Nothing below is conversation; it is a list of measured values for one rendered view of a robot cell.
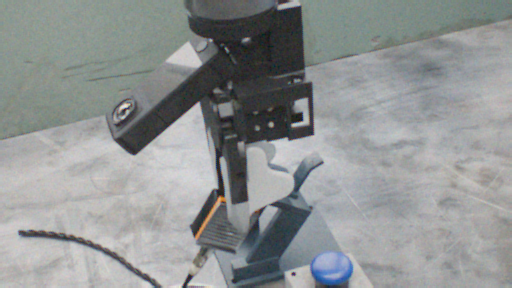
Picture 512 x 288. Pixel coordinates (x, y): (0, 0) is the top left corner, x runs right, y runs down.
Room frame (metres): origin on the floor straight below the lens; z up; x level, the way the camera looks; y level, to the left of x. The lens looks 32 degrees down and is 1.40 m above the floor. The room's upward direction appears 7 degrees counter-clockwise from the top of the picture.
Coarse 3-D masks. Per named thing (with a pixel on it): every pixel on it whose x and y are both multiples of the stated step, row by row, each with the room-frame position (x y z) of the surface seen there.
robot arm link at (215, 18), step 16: (192, 0) 0.56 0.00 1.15; (208, 0) 0.55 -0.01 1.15; (224, 0) 0.55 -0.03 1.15; (240, 0) 0.55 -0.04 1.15; (256, 0) 0.55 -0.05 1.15; (272, 0) 0.56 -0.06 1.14; (208, 16) 0.55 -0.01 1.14; (224, 16) 0.55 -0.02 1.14; (240, 16) 0.55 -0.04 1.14; (256, 16) 0.56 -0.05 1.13
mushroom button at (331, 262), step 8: (320, 256) 0.57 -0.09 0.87; (328, 256) 0.56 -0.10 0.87; (336, 256) 0.56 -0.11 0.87; (344, 256) 0.56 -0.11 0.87; (312, 264) 0.56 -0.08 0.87; (320, 264) 0.56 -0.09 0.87; (328, 264) 0.55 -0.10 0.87; (336, 264) 0.55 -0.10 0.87; (344, 264) 0.55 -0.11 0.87; (352, 264) 0.55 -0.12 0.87; (312, 272) 0.55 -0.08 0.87; (320, 272) 0.55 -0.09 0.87; (328, 272) 0.54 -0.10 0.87; (336, 272) 0.54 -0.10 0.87; (344, 272) 0.54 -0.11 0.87; (352, 272) 0.55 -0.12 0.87; (320, 280) 0.54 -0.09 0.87; (328, 280) 0.54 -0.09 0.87; (336, 280) 0.54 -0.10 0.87; (344, 280) 0.54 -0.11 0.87
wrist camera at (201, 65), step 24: (192, 48) 0.59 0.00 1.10; (216, 48) 0.57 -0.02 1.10; (168, 72) 0.58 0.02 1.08; (192, 72) 0.56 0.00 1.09; (216, 72) 0.56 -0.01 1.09; (144, 96) 0.57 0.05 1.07; (168, 96) 0.55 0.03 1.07; (192, 96) 0.55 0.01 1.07; (120, 120) 0.55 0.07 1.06; (144, 120) 0.55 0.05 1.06; (168, 120) 0.55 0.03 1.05; (120, 144) 0.55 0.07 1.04; (144, 144) 0.55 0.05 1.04
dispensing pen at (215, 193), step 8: (216, 192) 0.58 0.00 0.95; (224, 192) 0.59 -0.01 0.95; (208, 200) 0.58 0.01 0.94; (216, 200) 0.57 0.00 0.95; (208, 208) 0.58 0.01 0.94; (200, 216) 0.58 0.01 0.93; (192, 224) 0.58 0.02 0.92; (200, 224) 0.57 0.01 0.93; (192, 232) 0.58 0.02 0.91; (200, 248) 0.57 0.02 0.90; (208, 248) 0.57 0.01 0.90; (200, 256) 0.57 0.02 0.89; (208, 256) 0.57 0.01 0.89; (192, 264) 0.57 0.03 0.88; (200, 264) 0.57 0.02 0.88; (192, 272) 0.57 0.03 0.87; (184, 280) 0.57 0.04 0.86
